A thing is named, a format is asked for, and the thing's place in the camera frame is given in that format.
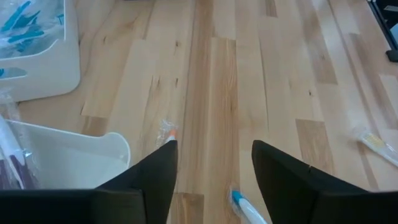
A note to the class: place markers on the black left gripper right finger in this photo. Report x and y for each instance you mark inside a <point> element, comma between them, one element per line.
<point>280,186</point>

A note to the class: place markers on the orange toothbrush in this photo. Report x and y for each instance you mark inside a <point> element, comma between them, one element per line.
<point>171,134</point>
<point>376,144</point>

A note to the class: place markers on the wide white plastic bin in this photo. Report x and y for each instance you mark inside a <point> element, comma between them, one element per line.
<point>46,71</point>

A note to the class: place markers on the narrow white plastic bin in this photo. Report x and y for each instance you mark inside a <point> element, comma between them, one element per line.
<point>77,155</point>

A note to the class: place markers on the blue toothbrush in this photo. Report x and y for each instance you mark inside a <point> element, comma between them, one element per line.
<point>25,36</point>
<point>29,20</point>
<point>17,17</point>
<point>245,208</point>

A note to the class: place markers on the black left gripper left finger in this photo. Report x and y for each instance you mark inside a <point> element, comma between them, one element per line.
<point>158,186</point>

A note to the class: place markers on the purple toothbrush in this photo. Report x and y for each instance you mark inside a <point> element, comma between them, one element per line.
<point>11,146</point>

